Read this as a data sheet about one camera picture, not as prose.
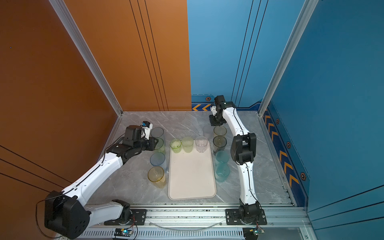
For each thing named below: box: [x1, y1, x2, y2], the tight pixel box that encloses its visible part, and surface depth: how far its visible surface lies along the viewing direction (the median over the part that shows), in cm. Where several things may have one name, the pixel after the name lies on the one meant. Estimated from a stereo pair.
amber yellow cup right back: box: [213, 125, 227, 136], surface depth 94 cm
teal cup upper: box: [215, 150, 230, 165], surface depth 89 cm
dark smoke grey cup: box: [213, 135, 227, 155], surface depth 91 cm
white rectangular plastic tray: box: [168, 141, 217, 201], surface depth 89 cm
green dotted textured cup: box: [182, 136, 194, 154], surface depth 96 cm
